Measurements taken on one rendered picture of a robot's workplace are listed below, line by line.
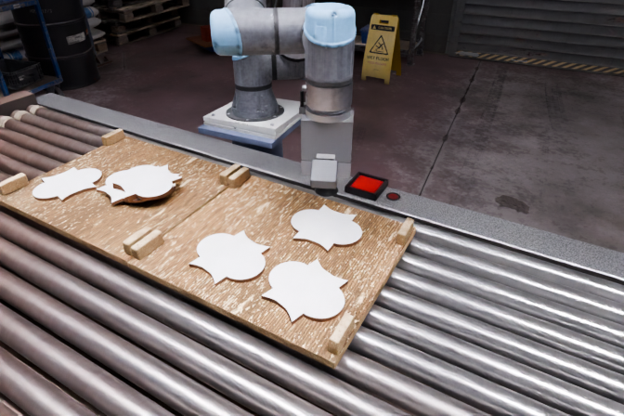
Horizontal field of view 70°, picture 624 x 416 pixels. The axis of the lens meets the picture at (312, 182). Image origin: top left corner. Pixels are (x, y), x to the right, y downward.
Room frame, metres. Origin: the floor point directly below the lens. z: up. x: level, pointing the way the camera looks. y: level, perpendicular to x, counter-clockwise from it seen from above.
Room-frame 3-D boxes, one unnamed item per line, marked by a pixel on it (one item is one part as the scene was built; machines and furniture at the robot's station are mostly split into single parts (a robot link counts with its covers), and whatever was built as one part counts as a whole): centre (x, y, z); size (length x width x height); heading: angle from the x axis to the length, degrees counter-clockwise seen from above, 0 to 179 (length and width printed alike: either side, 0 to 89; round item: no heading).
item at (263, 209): (0.64, 0.06, 0.93); 0.41 x 0.35 x 0.02; 60
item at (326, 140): (0.66, -0.02, 1.13); 0.12 x 0.09 x 0.16; 174
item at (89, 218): (0.84, 0.42, 0.93); 0.41 x 0.35 x 0.02; 61
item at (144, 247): (0.62, 0.30, 0.95); 0.06 x 0.02 x 0.03; 150
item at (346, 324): (0.42, -0.04, 0.95); 0.06 x 0.02 x 0.03; 150
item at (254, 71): (1.36, 0.18, 1.06); 0.13 x 0.12 x 0.14; 97
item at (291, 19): (0.78, 0.00, 1.29); 0.11 x 0.11 x 0.08; 7
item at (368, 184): (0.86, -0.13, 0.92); 0.06 x 0.06 x 0.01; 61
